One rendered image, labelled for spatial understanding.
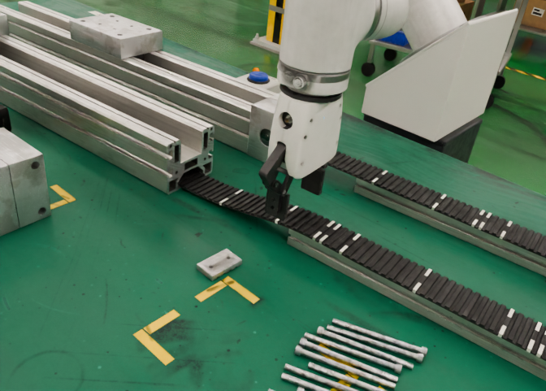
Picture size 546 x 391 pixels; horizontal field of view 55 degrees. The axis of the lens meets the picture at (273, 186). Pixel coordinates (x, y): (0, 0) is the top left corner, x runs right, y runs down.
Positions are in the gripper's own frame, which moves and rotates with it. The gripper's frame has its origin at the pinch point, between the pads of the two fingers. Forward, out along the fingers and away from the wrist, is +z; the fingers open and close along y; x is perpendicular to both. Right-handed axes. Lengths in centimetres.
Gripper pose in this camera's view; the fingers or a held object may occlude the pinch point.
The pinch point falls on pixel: (294, 195)
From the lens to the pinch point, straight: 70.2
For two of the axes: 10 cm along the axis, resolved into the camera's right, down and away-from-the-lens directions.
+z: -1.0, 8.5, 5.2
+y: 5.9, -3.7, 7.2
